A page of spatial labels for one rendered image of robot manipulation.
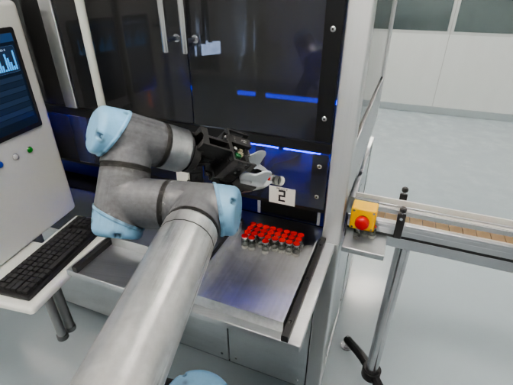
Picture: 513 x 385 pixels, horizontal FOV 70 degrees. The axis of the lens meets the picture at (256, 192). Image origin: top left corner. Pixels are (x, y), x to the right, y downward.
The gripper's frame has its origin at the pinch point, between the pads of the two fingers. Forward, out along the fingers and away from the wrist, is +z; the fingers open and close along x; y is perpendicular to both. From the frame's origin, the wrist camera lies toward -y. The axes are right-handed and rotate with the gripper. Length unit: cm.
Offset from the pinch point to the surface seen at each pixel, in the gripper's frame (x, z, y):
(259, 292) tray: -16.1, 17.0, -26.8
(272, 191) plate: 13.8, 26.8, -21.4
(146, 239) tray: 11, 1, -56
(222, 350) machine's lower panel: -20, 55, -101
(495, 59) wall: 250, 441, 34
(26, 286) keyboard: 2, -28, -75
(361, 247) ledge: -7, 50, -13
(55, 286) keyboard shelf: 2, -21, -74
